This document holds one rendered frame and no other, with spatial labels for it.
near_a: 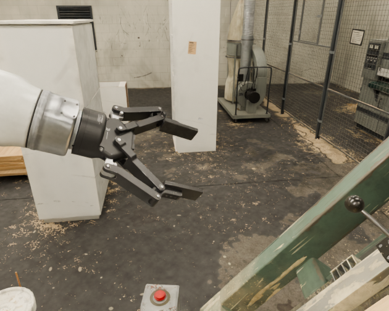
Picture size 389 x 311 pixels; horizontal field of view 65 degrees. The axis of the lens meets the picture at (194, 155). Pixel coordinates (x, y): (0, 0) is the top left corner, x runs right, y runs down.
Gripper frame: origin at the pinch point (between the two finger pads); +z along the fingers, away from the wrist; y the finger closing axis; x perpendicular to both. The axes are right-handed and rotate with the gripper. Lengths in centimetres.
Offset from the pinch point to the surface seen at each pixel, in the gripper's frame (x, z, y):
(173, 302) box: 60, 24, -10
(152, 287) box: 66, 19, -4
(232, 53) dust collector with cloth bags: 219, 230, 474
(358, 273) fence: 3.7, 41.6, -15.2
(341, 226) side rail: 12, 54, 1
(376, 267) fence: -0.5, 42.0, -15.1
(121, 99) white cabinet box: 317, 53, 359
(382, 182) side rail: -3, 55, 7
